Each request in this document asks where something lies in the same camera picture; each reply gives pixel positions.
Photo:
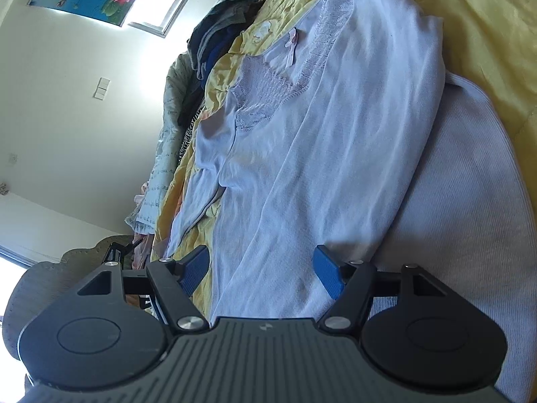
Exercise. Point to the brown curved headboard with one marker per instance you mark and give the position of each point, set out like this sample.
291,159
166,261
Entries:
42,277

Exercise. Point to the pale ribbed knit garment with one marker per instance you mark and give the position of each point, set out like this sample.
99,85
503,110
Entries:
453,197

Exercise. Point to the white wall light switch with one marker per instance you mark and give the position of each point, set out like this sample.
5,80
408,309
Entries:
102,88

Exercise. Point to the grey script-printed cloth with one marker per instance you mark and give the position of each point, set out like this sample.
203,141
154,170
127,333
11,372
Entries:
172,134

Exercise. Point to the white wall socket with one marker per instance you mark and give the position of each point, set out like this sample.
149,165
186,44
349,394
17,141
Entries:
12,158

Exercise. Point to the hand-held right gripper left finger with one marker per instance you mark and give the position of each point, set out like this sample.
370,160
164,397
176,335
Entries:
195,270

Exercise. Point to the yellow floral blanket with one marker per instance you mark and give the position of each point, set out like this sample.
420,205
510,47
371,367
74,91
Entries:
482,29

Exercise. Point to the pale long-sleeved shirt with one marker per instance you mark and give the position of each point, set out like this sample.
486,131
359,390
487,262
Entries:
293,155

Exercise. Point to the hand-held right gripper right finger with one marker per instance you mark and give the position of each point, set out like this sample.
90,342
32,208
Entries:
329,273

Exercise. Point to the pile of dark clothes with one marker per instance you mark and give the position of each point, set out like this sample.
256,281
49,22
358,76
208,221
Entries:
222,25

